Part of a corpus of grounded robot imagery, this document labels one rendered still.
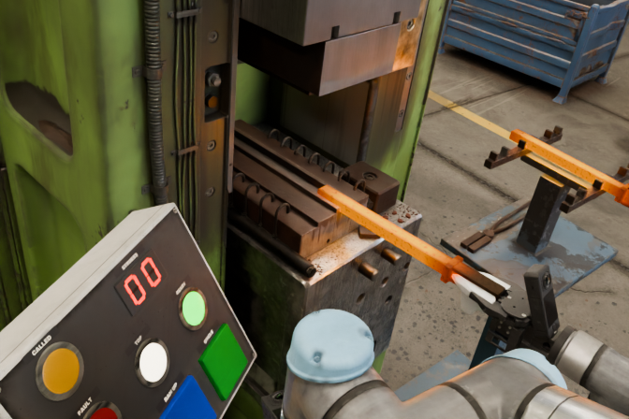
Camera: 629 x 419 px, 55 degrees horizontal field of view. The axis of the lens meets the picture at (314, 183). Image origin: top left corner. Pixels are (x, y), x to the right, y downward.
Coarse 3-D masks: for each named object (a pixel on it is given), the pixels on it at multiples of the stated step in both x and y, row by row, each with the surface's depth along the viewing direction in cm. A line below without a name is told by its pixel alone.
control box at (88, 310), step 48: (144, 240) 76; (192, 240) 84; (48, 288) 71; (96, 288) 68; (144, 288) 74; (192, 288) 81; (0, 336) 64; (48, 336) 61; (96, 336) 66; (144, 336) 72; (192, 336) 80; (240, 336) 89; (0, 384) 56; (96, 384) 65; (144, 384) 71; (240, 384) 87
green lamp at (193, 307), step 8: (192, 296) 81; (200, 296) 82; (184, 304) 79; (192, 304) 80; (200, 304) 82; (184, 312) 79; (192, 312) 80; (200, 312) 82; (192, 320) 80; (200, 320) 81
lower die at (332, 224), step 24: (240, 120) 149; (240, 144) 137; (264, 144) 140; (240, 168) 130; (264, 168) 131; (312, 168) 133; (240, 192) 125; (264, 192) 126; (288, 192) 125; (312, 192) 124; (360, 192) 128; (264, 216) 121; (288, 216) 119; (312, 216) 119; (336, 216) 121; (288, 240) 118; (312, 240) 118
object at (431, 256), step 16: (320, 192) 124; (336, 192) 123; (352, 208) 119; (368, 224) 117; (384, 224) 115; (400, 240) 112; (416, 240) 112; (416, 256) 111; (432, 256) 108; (448, 256) 109; (448, 272) 105; (464, 272) 105; (496, 288) 102
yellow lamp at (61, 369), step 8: (56, 352) 61; (64, 352) 62; (72, 352) 63; (48, 360) 60; (56, 360) 61; (64, 360) 62; (72, 360) 63; (48, 368) 60; (56, 368) 61; (64, 368) 62; (72, 368) 63; (48, 376) 60; (56, 376) 61; (64, 376) 61; (72, 376) 62; (48, 384) 60; (56, 384) 61; (64, 384) 61; (72, 384) 62; (56, 392) 61; (64, 392) 61
